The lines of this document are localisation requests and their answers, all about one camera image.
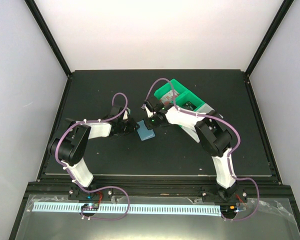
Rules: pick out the black aluminium frame rail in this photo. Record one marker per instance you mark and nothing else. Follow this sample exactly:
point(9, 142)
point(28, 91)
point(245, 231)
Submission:
point(207, 190)

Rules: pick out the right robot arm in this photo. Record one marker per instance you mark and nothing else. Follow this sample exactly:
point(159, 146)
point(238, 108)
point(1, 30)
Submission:
point(214, 138)

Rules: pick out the black card in bin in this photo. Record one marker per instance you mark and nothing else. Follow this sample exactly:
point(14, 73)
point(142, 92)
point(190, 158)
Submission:
point(189, 106)

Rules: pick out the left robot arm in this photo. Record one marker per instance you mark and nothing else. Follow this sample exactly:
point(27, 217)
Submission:
point(69, 143)

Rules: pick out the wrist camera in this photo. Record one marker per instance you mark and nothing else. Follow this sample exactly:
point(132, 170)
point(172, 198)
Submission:
point(126, 114)
point(149, 113)

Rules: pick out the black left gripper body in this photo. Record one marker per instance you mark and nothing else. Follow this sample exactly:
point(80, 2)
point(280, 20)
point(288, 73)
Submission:
point(126, 129)

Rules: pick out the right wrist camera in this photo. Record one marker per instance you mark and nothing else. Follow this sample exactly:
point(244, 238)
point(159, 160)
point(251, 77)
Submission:
point(149, 113)

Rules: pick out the green plastic bin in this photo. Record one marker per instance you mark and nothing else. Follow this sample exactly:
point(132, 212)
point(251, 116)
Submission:
point(184, 94)

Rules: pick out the red white card stack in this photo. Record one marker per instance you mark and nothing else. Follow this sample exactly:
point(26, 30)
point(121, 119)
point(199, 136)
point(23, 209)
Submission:
point(168, 97)

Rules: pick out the blue leather card holder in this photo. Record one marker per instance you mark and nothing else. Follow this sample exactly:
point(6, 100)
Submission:
point(143, 132)

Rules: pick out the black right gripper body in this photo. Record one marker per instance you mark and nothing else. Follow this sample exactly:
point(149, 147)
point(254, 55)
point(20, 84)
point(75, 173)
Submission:
point(155, 122)

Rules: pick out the white slotted cable duct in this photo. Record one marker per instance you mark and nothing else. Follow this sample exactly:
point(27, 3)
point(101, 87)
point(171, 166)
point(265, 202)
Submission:
point(144, 209)

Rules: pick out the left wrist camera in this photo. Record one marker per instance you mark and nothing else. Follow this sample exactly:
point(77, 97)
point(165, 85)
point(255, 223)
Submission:
point(126, 114)

